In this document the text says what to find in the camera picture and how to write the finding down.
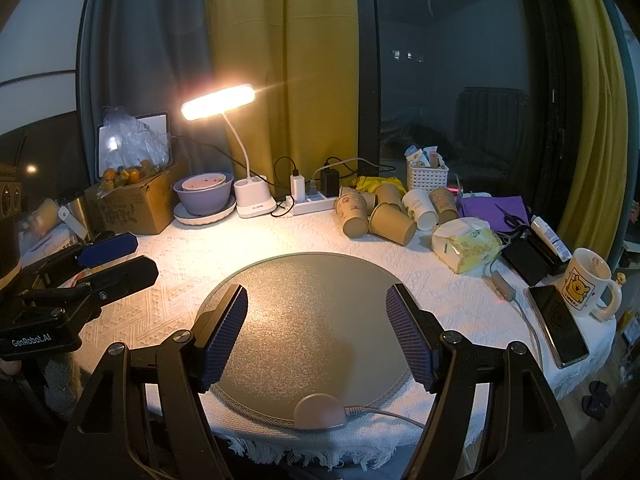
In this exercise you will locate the yellow curtain left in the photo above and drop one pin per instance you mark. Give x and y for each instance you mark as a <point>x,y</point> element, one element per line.
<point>302,59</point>

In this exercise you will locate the round grey glitter mat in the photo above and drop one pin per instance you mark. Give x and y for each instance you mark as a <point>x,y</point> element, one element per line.
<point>316,323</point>

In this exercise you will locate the black wallet case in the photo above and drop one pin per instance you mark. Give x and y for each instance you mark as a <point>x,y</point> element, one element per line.
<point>529,256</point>

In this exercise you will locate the white power strip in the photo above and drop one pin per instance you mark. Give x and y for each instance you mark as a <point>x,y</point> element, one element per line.
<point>311,204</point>

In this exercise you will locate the brown paper cup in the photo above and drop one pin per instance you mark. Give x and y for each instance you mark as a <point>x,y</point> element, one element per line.
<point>389,194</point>
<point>392,224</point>

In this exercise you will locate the white textured tablecloth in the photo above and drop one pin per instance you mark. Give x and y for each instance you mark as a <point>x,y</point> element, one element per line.
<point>192,261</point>

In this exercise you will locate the tissue pack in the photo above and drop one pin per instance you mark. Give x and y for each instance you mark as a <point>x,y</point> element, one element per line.
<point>466,243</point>

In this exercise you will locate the black scissors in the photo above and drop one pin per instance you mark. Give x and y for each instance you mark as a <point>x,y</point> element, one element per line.
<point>512,221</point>

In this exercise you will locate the plastic bag of oranges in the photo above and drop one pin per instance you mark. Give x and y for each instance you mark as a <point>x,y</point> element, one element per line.
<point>129,150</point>

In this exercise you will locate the yellow curtain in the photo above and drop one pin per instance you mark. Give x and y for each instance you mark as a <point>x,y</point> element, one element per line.
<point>302,59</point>
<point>595,203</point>

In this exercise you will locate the brown patterned cup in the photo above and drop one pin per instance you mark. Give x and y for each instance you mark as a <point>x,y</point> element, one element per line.
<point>369,199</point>
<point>445,205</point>

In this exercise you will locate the white usb charger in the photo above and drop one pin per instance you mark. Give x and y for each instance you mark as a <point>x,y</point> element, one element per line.
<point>298,187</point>

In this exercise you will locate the white plate under bowl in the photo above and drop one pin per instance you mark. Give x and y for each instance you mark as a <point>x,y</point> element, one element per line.
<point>185,217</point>

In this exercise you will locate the brown patterned cup behind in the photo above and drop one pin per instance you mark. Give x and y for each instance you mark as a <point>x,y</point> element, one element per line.
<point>369,199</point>

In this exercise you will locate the black smartphone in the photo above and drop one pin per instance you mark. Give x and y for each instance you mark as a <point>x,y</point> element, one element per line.
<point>567,344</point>

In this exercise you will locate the pink round puck device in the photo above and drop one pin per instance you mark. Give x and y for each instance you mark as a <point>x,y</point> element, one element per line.
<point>319,411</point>

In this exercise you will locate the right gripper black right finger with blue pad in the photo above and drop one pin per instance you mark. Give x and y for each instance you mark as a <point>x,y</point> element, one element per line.
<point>525,435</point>

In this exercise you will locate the brown patterned cup right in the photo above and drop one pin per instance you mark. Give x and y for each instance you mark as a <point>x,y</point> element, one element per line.
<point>445,205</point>

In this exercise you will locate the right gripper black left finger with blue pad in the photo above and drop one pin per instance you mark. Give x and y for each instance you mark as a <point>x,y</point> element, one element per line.
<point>140,415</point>

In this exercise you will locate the black power adapter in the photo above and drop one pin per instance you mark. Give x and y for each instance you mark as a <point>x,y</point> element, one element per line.
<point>330,182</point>

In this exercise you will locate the brown cardboard box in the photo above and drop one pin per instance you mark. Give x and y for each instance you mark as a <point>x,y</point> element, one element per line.
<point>143,208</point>

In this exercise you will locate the purple notebook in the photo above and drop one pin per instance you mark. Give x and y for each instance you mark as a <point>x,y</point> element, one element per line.
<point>483,207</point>

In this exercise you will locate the grey curtain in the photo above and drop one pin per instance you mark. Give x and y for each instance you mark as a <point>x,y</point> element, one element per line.
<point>148,57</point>

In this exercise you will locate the yellow cloth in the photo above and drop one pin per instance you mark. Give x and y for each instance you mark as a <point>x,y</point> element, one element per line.
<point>371,184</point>

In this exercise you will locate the white paper cup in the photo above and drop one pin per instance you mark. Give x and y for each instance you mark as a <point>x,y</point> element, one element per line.
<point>420,209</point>

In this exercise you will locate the brown paper cup front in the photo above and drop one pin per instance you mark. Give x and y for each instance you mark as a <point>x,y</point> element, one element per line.
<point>392,224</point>

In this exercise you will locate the patterned paper cup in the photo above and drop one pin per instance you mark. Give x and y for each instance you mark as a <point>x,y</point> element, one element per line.
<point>352,215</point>

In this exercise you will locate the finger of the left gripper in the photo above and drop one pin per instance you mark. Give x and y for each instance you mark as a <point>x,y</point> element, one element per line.
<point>71,260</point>
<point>97,289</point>

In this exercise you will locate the white cartoon mug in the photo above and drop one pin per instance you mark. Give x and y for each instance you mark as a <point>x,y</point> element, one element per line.
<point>588,288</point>

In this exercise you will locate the white plastic basket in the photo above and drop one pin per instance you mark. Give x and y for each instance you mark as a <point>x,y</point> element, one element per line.
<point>426,169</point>

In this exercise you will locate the brown paper cup back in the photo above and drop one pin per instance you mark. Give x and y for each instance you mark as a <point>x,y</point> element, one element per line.
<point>389,194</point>

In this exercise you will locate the white tube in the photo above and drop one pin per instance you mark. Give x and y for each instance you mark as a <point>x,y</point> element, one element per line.
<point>550,238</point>

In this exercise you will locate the grey cable adapter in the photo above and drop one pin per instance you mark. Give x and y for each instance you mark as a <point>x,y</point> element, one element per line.
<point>504,289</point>

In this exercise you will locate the purple bowl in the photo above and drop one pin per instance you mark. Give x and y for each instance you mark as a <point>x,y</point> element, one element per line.
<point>204,193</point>

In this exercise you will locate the yellow curtain right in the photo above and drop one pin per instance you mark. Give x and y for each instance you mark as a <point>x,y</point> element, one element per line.
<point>595,203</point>

